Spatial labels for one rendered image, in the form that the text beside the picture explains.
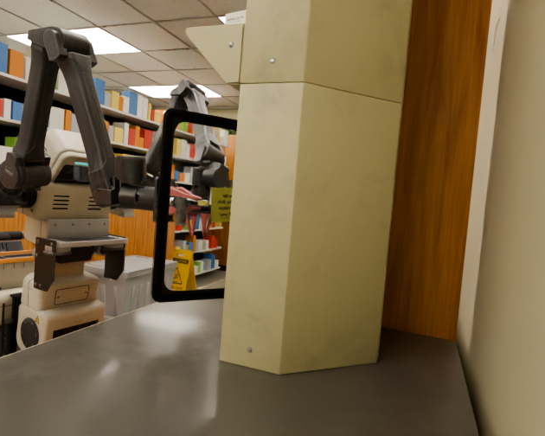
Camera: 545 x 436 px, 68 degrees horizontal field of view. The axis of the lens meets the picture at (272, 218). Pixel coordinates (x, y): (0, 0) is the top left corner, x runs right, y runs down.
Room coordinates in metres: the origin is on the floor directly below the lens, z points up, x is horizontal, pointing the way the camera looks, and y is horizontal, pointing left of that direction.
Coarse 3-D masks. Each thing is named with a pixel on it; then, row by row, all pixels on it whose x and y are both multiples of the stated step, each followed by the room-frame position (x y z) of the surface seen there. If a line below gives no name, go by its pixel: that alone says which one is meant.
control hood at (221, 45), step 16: (192, 32) 0.71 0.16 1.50; (208, 32) 0.70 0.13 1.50; (224, 32) 0.69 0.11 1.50; (240, 32) 0.68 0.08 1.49; (208, 48) 0.70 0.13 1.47; (224, 48) 0.69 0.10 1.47; (240, 48) 0.68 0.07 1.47; (224, 64) 0.69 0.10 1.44; (240, 64) 0.68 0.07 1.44; (224, 80) 0.69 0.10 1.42
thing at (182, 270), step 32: (192, 128) 0.85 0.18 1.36; (160, 160) 0.81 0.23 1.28; (192, 160) 0.85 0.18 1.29; (224, 160) 0.89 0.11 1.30; (192, 192) 0.85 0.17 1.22; (224, 192) 0.89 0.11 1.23; (192, 224) 0.85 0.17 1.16; (224, 224) 0.89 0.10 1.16; (192, 256) 0.86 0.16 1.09; (224, 256) 0.89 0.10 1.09; (192, 288) 0.86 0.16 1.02
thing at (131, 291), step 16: (128, 256) 3.22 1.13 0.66; (144, 256) 3.28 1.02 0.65; (96, 272) 2.70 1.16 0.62; (128, 272) 2.64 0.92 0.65; (144, 272) 2.79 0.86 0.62; (112, 288) 2.67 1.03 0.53; (128, 288) 2.67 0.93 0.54; (144, 288) 2.84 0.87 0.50; (112, 304) 2.68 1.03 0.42; (128, 304) 2.70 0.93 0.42; (144, 304) 2.87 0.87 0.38
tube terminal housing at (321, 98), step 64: (256, 0) 0.67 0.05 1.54; (320, 0) 0.65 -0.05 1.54; (384, 0) 0.70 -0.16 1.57; (256, 64) 0.67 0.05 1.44; (320, 64) 0.65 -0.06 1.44; (384, 64) 0.71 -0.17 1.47; (256, 128) 0.67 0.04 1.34; (320, 128) 0.66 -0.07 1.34; (384, 128) 0.71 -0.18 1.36; (256, 192) 0.66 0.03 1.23; (320, 192) 0.66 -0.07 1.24; (384, 192) 0.72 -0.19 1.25; (256, 256) 0.66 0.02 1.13; (320, 256) 0.67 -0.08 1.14; (384, 256) 0.72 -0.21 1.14; (256, 320) 0.66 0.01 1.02; (320, 320) 0.67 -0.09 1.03
